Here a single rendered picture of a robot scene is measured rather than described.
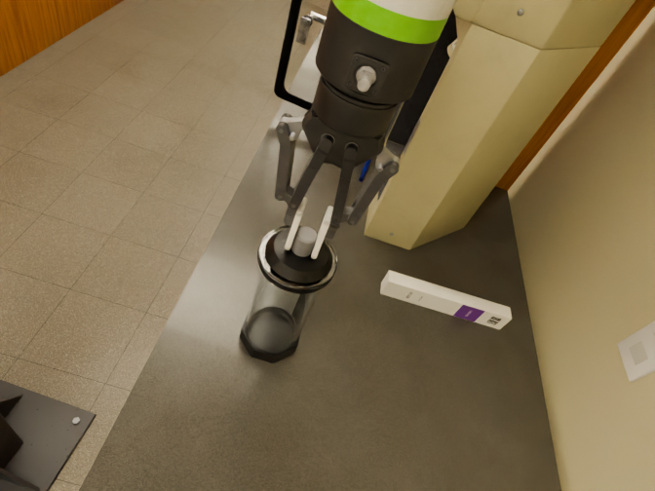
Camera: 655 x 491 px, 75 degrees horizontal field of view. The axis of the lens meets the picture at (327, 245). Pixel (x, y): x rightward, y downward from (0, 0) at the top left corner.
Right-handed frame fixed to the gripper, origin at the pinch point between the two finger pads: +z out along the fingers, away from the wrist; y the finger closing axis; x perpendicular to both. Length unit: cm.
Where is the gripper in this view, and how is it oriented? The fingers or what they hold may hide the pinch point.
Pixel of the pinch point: (308, 229)
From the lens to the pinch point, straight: 53.2
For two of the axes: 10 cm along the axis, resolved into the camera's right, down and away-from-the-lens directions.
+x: 1.8, -7.1, 6.8
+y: 9.4, 3.2, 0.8
